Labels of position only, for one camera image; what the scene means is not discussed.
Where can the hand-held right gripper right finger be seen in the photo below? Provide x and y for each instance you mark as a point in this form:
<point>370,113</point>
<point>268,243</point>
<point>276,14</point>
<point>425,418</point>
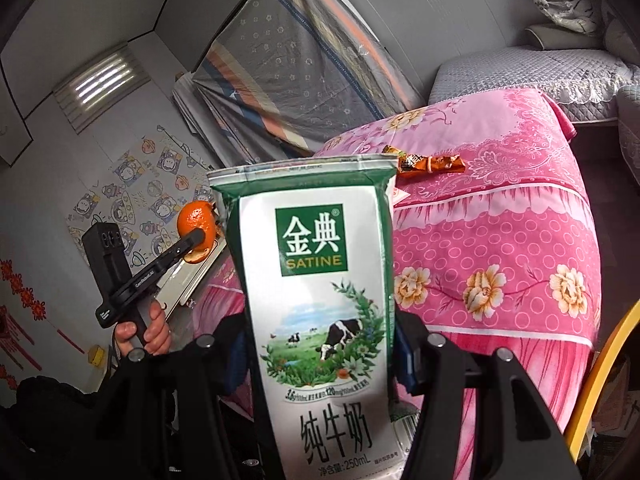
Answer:
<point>480,410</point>

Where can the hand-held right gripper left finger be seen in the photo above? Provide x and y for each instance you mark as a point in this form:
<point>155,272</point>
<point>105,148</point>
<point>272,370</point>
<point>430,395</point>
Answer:
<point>200,410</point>

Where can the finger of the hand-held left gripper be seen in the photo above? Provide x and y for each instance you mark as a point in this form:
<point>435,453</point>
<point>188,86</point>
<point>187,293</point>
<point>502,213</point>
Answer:
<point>182,247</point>

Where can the orange tangerine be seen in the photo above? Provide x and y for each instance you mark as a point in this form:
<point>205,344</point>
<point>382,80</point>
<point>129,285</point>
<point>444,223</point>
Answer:
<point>200,220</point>

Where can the yellow black trash bin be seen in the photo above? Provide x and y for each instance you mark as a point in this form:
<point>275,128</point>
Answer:
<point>607,360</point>

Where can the green white milk carton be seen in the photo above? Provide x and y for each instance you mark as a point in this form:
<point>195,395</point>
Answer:
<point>320,320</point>

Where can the person's left hand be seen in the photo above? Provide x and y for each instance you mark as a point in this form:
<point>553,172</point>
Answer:
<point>157,332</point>

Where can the white low cabinet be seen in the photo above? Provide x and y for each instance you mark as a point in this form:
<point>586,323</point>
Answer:
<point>192,275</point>

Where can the small yellow object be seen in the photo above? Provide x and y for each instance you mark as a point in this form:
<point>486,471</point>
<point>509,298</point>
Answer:
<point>97,356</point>

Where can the white hanging garment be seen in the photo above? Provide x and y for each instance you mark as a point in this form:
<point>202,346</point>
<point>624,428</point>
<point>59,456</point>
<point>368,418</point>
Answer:
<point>192,120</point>

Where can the person's dark clothing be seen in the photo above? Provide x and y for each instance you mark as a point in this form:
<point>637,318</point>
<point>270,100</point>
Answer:
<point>55,430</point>

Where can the white window blind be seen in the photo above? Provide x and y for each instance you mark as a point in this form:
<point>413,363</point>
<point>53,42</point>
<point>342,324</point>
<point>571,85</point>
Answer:
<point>102,87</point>

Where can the striped grey cloth cover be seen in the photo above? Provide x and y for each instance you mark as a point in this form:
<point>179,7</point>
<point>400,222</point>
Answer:
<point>300,65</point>

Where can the orange snack wrapper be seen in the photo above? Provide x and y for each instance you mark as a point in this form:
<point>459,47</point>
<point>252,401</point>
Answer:
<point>425,161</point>

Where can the grey quilted sofa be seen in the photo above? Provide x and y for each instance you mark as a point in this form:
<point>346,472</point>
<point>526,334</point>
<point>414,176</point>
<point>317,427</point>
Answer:
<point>550,80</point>

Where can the grey pillow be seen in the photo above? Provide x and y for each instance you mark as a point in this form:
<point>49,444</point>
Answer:
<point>555,37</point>

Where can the cartoon wall poster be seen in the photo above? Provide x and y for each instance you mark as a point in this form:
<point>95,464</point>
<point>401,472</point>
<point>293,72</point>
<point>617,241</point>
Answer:
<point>145,185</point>

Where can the red wall decoration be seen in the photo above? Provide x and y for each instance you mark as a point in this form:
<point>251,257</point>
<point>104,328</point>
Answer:
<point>17,305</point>

